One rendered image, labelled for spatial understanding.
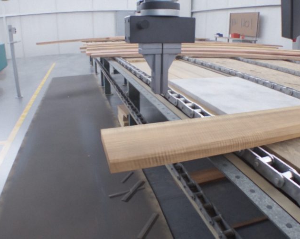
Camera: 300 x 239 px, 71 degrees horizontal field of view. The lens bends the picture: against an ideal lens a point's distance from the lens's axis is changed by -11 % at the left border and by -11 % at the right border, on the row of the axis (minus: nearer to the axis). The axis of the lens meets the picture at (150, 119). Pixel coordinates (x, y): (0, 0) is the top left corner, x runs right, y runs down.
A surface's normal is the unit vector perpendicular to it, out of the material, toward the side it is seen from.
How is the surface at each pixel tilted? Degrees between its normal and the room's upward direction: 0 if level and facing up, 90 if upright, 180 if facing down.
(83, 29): 88
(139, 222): 0
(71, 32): 88
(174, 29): 90
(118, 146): 0
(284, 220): 0
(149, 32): 90
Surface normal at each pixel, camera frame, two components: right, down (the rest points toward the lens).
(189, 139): 0.00, -0.93
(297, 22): 0.48, 0.44
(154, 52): 0.29, 0.36
